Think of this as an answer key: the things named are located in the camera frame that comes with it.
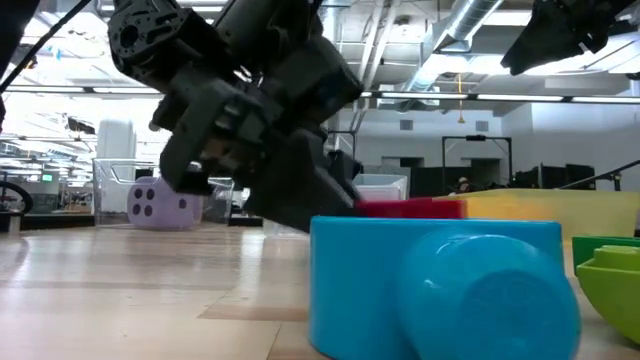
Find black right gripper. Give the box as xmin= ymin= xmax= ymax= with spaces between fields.
xmin=499 ymin=0 xmax=637 ymax=77

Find person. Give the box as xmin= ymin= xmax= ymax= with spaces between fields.
xmin=449 ymin=176 xmax=476 ymax=196

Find black gantry frame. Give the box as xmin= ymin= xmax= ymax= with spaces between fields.
xmin=327 ymin=129 xmax=358 ymax=161
xmin=441 ymin=134 xmax=515 ymax=199

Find purple-pink card deck box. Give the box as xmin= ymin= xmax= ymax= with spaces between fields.
xmin=357 ymin=185 xmax=401 ymax=202

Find black left wrist camera cable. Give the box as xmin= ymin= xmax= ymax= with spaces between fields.
xmin=0 ymin=0 xmax=94 ymax=95

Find long ceiling light bar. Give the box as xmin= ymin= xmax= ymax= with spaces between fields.
xmin=0 ymin=84 xmax=640 ymax=105

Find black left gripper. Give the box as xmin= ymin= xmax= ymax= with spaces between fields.
xmin=149 ymin=64 xmax=364 ymax=234

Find white column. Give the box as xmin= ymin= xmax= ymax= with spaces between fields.
xmin=96 ymin=118 xmax=138 ymax=211

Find black desk monitor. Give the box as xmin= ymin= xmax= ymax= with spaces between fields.
xmin=540 ymin=163 xmax=596 ymax=191
xmin=514 ymin=169 xmax=541 ymax=190

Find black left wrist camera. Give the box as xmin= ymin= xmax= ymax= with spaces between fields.
xmin=259 ymin=34 xmax=364 ymax=132

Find blue single-stud block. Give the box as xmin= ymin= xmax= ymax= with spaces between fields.
xmin=308 ymin=215 xmax=582 ymax=360

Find small dark green brick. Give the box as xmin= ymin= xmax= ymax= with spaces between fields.
xmin=572 ymin=235 xmax=640 ymax=274

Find black curved hose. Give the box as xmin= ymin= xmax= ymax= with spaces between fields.
xmin=0 ymin=180 xmax=37 ymax=217

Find black diagonal strut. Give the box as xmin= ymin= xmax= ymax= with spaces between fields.
xmin=557 ymin=157 xmax=640 ymax=192

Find lime green brick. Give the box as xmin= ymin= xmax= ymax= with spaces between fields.
xmin=575 ymin=244 xmax=640 ymax=347

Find purple foam die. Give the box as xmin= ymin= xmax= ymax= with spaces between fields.
xmin=126 ymin=175 xmax=205 ymax=232

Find black metal table frame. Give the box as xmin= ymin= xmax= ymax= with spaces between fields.
xmin=0 ymin=212 xmax=264 ymax=234

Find yellow translucent bin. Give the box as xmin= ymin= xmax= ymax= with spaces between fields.
xmin=434 ymin=187 xmax=640 ymax=246

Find clear plastic bin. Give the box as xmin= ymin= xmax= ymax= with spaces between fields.
xmin=92 ymin=157 xmax=237 ymax=230
xmin=352 ymin=173 xmax=409 ymax=202

